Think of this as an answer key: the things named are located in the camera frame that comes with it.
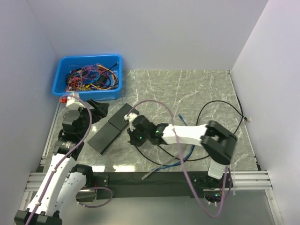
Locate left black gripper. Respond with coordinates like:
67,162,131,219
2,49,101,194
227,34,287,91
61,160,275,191
74,98,109,138

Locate black ethernet cable short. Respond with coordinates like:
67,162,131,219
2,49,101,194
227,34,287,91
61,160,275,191
125,137,178,165

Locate black network switch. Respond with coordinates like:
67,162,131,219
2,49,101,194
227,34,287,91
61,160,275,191
88,122,121,155
108,103,132,131

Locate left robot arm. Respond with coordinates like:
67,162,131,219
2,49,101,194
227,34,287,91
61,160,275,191
14,99,109,225

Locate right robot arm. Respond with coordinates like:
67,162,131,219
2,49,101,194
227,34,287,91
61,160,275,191
124,112,238,187

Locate blue plastic bin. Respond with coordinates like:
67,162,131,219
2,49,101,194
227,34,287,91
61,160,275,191
52,54,122,101

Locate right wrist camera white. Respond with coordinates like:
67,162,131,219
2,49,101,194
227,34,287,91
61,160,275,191
124,112,138,131

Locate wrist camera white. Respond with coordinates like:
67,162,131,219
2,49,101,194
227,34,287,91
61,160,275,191
60,97,83,110
124,112,138,131

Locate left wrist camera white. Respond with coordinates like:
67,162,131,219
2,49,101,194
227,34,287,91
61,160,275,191
60,97,83,110

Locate tangled coloured wires bundle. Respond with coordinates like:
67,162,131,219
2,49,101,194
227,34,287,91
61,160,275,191
64,62,120,92

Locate grey ethernet cable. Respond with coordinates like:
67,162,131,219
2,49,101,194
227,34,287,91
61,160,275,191
141,154,186,180

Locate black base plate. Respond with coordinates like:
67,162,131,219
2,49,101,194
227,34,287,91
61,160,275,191
86,171,223,198

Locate blue ethernet cable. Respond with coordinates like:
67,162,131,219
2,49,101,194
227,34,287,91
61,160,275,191
151,114,196,171

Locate long black ethernet cable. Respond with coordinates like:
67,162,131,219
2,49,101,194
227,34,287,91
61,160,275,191
157,93,251,162

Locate aluminium rail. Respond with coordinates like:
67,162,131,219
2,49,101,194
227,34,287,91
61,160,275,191
25,171,273,192

